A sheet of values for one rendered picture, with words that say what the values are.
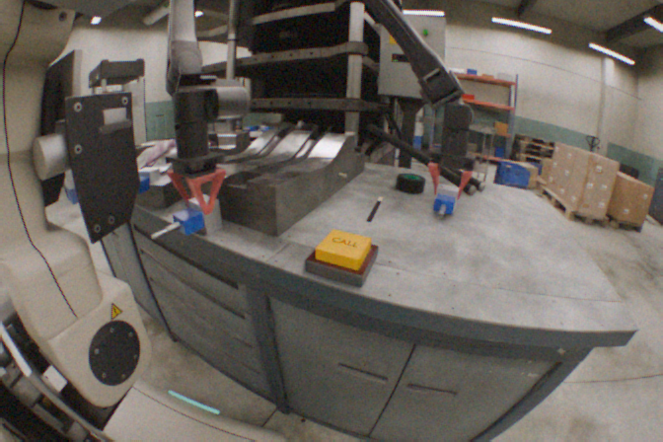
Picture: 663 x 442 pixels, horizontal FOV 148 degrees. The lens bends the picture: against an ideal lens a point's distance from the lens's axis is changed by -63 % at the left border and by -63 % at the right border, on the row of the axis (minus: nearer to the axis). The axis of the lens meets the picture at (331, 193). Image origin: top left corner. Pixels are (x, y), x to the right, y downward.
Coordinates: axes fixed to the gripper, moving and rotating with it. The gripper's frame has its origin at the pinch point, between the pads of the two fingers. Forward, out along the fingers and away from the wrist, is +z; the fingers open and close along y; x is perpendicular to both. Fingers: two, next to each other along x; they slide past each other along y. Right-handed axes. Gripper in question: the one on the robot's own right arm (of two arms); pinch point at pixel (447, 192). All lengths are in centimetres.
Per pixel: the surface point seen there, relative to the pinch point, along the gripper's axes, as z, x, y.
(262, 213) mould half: -0.4, 29.9, 25.7
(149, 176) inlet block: -5, 38, 56
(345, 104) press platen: -17, -40, 48
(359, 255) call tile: -0.1, 31.7, 7.2
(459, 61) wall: -152, -650, 39
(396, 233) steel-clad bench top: 3.9, 16.6, 6.7
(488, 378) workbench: 24.9, 25.4, -19.4
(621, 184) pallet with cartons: 33, -321, -265
